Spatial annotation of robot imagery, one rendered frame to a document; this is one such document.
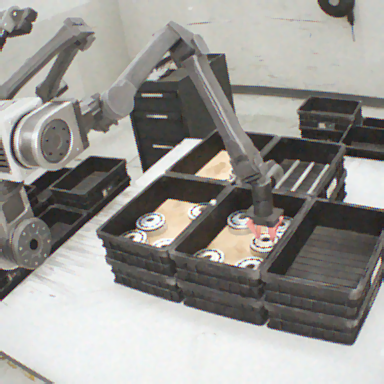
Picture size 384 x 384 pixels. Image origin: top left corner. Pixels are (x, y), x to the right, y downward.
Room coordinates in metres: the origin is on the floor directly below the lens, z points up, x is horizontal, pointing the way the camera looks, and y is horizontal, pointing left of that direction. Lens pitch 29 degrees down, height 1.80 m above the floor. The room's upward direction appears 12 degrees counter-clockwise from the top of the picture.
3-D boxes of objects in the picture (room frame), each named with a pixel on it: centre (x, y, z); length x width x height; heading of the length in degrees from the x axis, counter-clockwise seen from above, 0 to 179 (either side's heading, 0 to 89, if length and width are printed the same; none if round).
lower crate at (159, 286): (1.49, 0.10, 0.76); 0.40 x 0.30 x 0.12; 141
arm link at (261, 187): (1.27, -0.20, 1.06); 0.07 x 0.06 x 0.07; 142
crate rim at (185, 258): (1.30, -0.13, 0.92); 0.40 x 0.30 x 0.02; 141
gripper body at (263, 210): (1.26, -0.19, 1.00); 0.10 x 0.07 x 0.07; 50
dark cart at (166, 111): (3.33, -0.06, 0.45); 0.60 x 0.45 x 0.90; 143
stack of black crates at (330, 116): (2.89, -0.98, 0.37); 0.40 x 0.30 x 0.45; 53
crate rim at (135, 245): (1.49, 0.10, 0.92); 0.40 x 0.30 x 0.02; 141
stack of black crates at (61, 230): (2.28, 0.80, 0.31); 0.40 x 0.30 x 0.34; 143
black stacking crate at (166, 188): (1.49, 0.10, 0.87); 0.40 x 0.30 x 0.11; 141
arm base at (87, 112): (1.06, 0.21, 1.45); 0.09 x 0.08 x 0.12; 53
